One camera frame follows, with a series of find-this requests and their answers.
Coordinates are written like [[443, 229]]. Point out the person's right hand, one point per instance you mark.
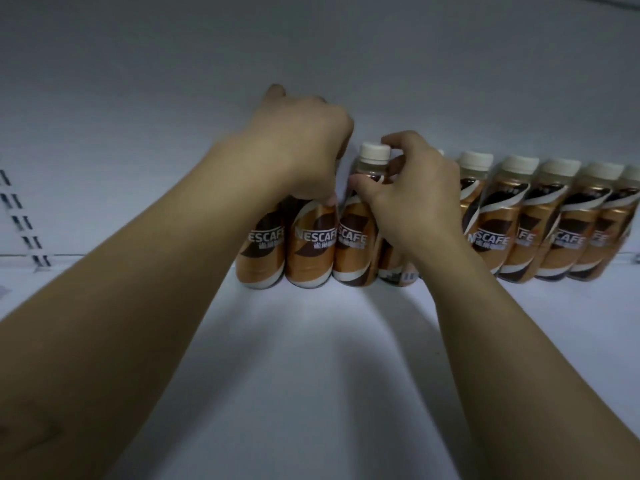
[[420, 204]]

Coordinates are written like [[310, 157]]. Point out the person's left hand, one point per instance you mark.
[[300, 139]]

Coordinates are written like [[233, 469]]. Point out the group of Nescafe coffee bottles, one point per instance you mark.
[[545, 229]]

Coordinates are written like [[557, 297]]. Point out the white metal shelf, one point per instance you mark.
[[300, 394]]

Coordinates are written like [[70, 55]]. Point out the person's right forearm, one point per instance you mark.
[[500, 369]]

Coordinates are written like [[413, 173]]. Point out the person's left forearm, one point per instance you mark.
[[125, 319]]

